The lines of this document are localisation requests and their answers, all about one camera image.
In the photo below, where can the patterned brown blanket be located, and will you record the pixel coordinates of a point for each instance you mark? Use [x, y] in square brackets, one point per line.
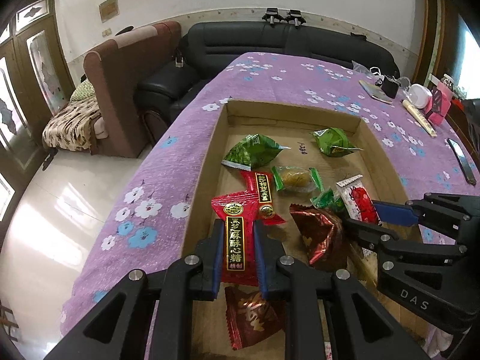
[67, 127]

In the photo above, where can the wooden glass door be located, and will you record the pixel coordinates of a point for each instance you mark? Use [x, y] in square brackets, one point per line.
[22, 82]

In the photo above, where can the black clamp mount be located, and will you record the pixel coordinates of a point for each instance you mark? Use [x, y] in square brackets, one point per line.
[294, 17]
[270, 15]

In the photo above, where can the clear green pastry packet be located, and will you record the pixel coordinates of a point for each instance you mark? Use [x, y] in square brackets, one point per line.
[296, 178]

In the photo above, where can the black phone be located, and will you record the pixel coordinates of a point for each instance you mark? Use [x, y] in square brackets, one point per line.
[462, 161]

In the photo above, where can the dark red foil packet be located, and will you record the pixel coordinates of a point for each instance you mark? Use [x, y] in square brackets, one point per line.
[320, 236]
[251, 317]

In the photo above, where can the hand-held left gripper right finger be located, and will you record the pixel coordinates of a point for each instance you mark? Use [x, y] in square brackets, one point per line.
[261, 258]

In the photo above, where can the thin booklet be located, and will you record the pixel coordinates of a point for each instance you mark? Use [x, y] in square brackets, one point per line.
[375, 92]

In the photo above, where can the clear glass bowl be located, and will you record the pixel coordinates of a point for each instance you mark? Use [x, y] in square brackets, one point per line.
[404, 82]

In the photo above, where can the green pillow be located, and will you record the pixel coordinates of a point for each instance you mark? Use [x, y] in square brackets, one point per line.
[83, 90]

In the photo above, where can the bright window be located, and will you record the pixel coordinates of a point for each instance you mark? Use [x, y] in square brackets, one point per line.
[468, 52]

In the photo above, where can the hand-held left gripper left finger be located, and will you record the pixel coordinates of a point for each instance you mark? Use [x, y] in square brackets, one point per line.
[215, 255]

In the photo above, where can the large green snack packet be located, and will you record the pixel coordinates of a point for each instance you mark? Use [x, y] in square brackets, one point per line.
[251, 152]

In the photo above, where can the black binder clip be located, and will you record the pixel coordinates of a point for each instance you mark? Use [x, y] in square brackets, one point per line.
[390, 87]

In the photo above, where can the white bowl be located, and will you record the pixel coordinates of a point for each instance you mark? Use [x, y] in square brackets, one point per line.
[419, 95]

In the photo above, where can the shallow cardboard box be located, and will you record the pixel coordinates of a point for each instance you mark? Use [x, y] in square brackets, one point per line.
[292, 135]

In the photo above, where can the clear plastic bag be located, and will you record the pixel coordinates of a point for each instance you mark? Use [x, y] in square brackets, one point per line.
[361, 67]

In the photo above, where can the wooden wall plaque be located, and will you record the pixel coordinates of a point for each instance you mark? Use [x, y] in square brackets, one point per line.
[108, 9]

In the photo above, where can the brown armchair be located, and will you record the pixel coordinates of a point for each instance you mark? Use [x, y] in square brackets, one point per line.
[120, 82]

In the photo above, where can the small green snack packet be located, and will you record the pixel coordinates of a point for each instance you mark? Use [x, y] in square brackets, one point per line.
[328, 200]

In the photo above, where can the black leather sofa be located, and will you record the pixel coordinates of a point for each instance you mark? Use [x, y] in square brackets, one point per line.
[225, 41]

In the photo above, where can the red candy packet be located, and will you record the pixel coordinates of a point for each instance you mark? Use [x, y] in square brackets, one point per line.
[235, 240]
[262, 189]

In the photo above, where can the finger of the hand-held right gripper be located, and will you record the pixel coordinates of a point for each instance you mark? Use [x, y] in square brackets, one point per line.
[375, 234]
[393, 213]

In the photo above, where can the white and red snack packet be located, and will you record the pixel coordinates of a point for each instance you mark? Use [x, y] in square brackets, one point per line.
[358, 200]

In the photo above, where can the pink and black box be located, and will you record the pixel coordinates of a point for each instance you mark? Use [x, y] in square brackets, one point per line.
[440, 105]

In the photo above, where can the long gold box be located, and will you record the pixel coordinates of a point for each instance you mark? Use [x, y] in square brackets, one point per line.
[420, 118]

